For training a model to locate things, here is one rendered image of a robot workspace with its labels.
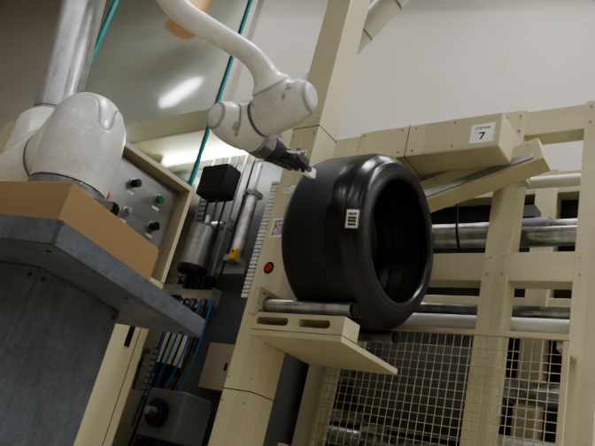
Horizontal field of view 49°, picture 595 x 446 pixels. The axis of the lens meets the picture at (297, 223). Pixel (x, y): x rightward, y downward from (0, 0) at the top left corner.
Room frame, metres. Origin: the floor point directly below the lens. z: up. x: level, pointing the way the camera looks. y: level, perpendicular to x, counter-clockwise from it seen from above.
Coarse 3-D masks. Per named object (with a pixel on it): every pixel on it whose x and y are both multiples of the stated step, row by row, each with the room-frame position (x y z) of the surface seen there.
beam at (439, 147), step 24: (456, 120) 2.11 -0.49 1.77; (480, 120) 2.04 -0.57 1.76; (504, 120) 2.00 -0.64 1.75; (360, 144) 2.37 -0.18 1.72; (384, 144) 2.30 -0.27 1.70; (408, 144) 2.23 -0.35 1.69; (432, 144) 2.16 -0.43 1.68; (456, 144) 2.10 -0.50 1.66; (480, 144) 2.03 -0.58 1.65; (504, 144) 2.02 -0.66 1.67; (408, 168) 2.32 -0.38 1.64; (432, 168) 2.27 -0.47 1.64; (456, 168) 2.22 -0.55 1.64
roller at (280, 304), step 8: (272, 304) 2.09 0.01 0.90; (280, 304) 2.07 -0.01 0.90; (288, 304) 2.05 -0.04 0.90; (296, 304) 2.03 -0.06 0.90; (304, 304) 2.01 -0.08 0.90; (312, 304) 1.99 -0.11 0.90; (320, 304) 1.97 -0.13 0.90; (328, 304) 1.95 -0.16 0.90; (336, 304) 1.93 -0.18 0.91; (344, 304) 1.91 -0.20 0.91; (352, 304) 1.90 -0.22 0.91; (280, 312) 2.09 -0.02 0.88; (288, 312) 2.07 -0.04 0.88; (296, 312) 2.04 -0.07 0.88; (304, 312) 2.02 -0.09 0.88; (312, 312) 2.00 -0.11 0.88; (320, 312) 1.98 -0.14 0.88; (328, 312) 1.95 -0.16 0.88; (336, 312) 1.93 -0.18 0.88; (344, 312) 1.91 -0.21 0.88; (352, 312) 1.90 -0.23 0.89
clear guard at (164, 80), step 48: (144, 0) 1.86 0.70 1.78; (192, 0) 2.00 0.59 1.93; (240, 0) 2.16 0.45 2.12; (96, 48) 1.78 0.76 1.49; (144, 48) 1.91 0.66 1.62; (192, 48) 2.05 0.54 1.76; (144, 96) 1.97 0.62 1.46; (192, 96) 2.11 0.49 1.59; (144, 144) 2.02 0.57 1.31; (192, 144) 2.16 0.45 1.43
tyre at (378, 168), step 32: (352, 160) 1.88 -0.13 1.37; (384, 160) 1.88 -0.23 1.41; (320, 192) 1.86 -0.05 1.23; (352, 192) 1.80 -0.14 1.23; (384, 192) 2.19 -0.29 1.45; (416, 192) 2.02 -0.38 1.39; (288, 224) 1.94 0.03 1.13; (320, 224) 1.85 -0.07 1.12; (384, 224) 2.30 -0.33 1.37; (416, 224) 2.22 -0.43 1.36; (288, 256) 1.97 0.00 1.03; (320, 256) 1.88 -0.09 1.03; (352, 256) 1.84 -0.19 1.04; (384, 256) 2.34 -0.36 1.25; (416, 256) 2.26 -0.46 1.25; (320, 288) 1.96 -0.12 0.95; (352, 288) 1.89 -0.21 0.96; (384, 288) 2.33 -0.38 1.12; (416, 288) 2.14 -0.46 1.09; (352, 320) 2.02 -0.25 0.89; (384, 320) 2.03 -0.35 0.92
